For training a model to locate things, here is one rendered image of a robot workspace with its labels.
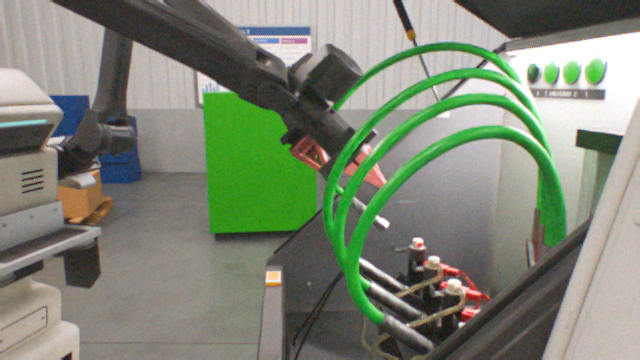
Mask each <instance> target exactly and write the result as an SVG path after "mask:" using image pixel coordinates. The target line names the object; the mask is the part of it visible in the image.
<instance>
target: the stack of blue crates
mask: <svg viewBox="0 0 640 360"><path fill-rule="evenodd" d="M48 96H49V97H50V98H51V99H52V100H53V101H54V102H55V105H56V106H58V107H59V108H60V110H61V111H62V112H63V117H62V119H61V121H60V124H59V126H58V127H57V129H56V130H55V131H54V133H53V134H52V136H51V137H50V138H55V137H62V136H64V137H66V136H69V135H74V134H75V133H76V132H77V129H78V126H79V124H80V123H81V122H82V121H83V120H84V117H85V110H86V109H87V108H91V106H90V98H89V95H48ZM132 127H133V129H134V131H135V133H136V137H137V128H136V117H135V116H133V123H132ZM98 160H99V161H100V163H101V165H102V166H101V167H100V168H99V169H98V170H100V174H101V184H131V183H133V182H135V181H137V180H139V179H141V170H140V159H138V151H137V139H136V143H135V146H134V147H133V149H132V150H131V151H130V152H128V153H125V154H121V158H113V157H112V156H111V155H110V154H109V153H105V158H102V157H100V156H99V157H98Z"/></svg>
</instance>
